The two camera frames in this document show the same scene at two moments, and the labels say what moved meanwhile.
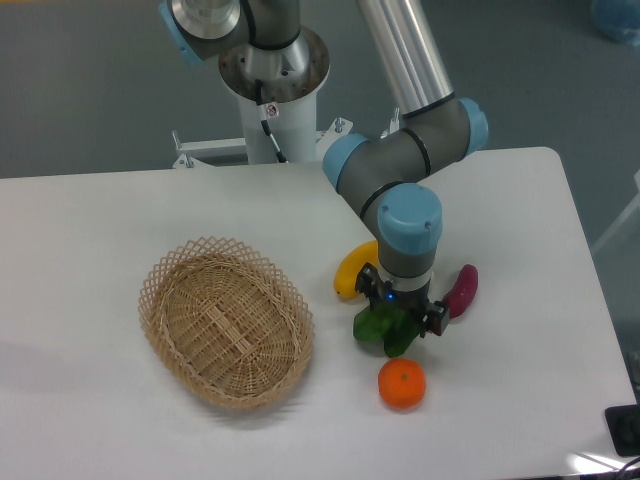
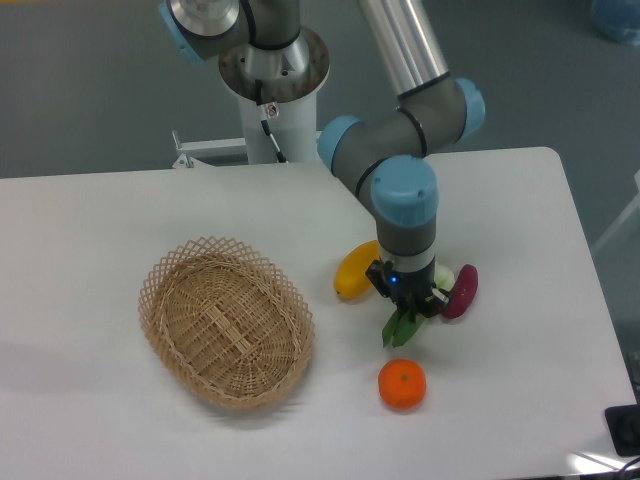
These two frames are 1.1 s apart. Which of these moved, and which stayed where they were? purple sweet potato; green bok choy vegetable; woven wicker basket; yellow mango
Moved: green bok choy vegetable
Stayed: purple sweet potato; yellow mango; woven wicker basket
